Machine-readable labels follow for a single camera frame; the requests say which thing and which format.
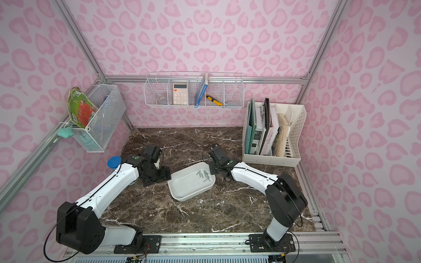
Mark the beige woven fan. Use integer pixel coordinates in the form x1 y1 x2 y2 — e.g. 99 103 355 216
275 114 291 157

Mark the white pink calculator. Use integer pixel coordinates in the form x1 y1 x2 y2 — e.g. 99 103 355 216
173 83 189 105

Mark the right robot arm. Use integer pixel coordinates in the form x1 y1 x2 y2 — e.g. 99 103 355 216
209 146 308 251

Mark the white plastic storage box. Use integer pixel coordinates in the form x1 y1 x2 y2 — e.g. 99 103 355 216
168 162 216 202

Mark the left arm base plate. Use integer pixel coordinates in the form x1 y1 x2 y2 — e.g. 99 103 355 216
114 235 162 255

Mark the blue book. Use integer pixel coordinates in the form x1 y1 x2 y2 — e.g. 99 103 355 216
194 73 208 106

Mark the yellow utility knife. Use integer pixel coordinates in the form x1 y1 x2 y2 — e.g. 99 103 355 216
206 95 223 106

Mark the green red circuit board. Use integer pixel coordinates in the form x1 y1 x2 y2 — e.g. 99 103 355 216
68 87 98 129

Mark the pink white book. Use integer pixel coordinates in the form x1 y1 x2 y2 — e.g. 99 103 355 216
261 104 279 156

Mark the black binder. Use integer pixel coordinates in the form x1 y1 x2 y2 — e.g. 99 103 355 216
258 98 270 155

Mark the blue lid clear jar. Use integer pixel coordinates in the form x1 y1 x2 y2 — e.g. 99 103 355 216
107 156 122 169

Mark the clear tape roll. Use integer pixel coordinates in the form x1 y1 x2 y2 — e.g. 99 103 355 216
156 93 168 105

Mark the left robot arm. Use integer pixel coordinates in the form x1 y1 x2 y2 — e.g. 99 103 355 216
55 145 171 254

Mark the white wire wall basket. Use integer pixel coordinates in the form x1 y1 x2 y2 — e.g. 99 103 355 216
144 72 244 108

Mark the green folder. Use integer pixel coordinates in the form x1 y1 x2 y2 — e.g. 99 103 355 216
244 97 257 155

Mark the white desk file organizer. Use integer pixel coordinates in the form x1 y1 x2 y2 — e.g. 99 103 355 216
242 99 307 167

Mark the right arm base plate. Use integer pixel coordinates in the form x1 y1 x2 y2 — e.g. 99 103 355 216
244 233 296 253

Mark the white mesh side basket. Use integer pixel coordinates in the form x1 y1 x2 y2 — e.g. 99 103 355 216
71 84 126 152

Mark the teal rubber toy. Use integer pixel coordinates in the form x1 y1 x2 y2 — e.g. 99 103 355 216
57 127 74 139

